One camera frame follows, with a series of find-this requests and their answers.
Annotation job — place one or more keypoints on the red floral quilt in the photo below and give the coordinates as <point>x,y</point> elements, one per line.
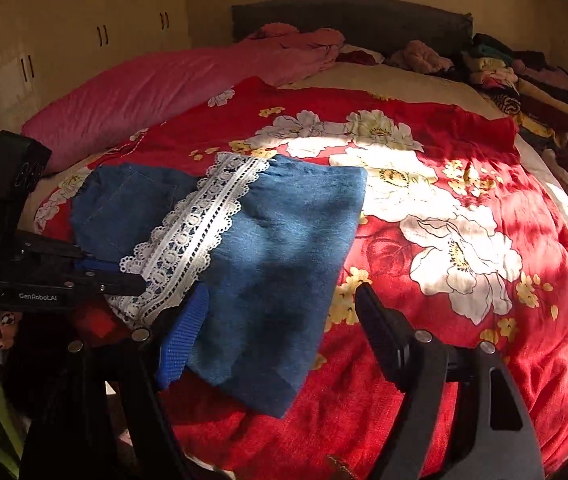
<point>493,272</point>

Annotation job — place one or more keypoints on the pink rolled blanket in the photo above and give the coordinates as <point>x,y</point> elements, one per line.
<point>142,92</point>

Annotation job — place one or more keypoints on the dark grey headboard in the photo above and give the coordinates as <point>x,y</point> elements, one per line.
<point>385,26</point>

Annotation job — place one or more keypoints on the cream wardrobe cabinets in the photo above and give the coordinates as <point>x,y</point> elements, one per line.
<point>49,47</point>

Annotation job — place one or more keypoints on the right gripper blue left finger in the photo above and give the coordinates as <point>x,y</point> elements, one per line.
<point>180,339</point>

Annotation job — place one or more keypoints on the pile of folded clothes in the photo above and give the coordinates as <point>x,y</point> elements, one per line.
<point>521,84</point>

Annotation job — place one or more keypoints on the pink plush garment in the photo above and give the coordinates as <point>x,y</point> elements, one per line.
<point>419,58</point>

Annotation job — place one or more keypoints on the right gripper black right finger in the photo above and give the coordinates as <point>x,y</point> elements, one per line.
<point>389,335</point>

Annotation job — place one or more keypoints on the blue denim pants lace hem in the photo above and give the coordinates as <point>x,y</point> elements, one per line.
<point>266,236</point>

